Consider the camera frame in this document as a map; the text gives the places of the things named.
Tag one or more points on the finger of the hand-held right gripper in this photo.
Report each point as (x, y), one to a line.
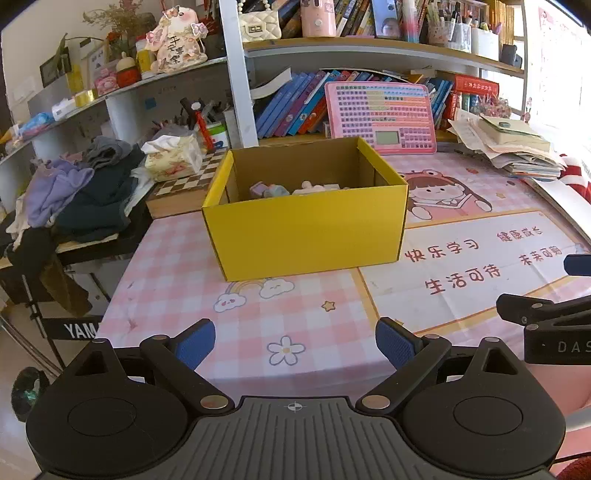
(579, 264)
(521, 309)

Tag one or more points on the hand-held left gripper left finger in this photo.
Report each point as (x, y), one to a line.
(196, 344)

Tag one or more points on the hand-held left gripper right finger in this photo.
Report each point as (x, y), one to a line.
(392, 344)

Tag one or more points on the yellow cardboard box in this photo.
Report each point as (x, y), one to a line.
(300, 240)

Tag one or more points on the small purple block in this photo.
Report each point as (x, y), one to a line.
(258, 189)

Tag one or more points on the pink pig plush toy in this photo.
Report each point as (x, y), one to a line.
(309, 188)

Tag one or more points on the white paper pad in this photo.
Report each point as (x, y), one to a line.
(568, 198)

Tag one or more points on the red white plush toy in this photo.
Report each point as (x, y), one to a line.
(579, 180)

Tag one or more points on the black keyboard stand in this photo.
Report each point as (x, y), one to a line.
(69, 328)

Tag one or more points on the stack of books and papers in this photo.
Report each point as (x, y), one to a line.
(508, 138)

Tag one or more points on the checkered board box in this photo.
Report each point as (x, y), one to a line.
(184, 184)

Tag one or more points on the dark round object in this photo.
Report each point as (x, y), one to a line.
(30, 394)

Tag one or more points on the pile of clothes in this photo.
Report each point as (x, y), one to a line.
(92, 203)

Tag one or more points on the small dried flower bunch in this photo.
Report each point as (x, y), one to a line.
(496, 110)

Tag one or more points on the floral tissue pack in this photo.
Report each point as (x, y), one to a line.
(173, 159)

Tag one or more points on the red standing books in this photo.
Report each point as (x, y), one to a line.
(461, 107)

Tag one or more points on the thick red book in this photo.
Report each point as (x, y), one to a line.
(478, 85)

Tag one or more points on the green white pen cup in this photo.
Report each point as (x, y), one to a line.
(217, 136)

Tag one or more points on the small black box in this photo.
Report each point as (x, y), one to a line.
(511, 56)

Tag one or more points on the pink learning tablet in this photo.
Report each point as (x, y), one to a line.
(369, 115)

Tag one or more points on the row of blue books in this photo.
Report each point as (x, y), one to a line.
(286, 110)

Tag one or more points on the row of orange books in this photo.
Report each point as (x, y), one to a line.
(502, 21)

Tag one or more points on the clear pen holder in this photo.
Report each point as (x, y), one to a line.
(448, 32)

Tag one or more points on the thick dark cover book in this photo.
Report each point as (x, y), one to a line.
(270, 85)

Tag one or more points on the red round jar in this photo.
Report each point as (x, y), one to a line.
(128, 74)

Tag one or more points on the pastel gradient bottle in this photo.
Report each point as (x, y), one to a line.
(409, 23)

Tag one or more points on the pink doll figurine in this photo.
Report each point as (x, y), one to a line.
(178, 46)

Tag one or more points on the phone with lit screen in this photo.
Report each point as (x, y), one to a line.
(385, 21)

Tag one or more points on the white quilted handbag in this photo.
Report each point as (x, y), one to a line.
(258, 25)

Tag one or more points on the row of dark-spined books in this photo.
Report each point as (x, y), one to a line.
(351, 16)

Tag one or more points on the pink cylinder device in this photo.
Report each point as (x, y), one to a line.
(318, 21)

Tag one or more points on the dried flower bouquet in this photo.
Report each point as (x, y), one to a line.
(120, 18)

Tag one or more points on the pink alphabet wall poster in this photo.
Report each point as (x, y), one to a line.
(554, 27)

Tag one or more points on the white frame bookshelf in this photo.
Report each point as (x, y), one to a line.
(235, 92)

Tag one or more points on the small black picture frame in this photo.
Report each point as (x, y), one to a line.
(55, 74)

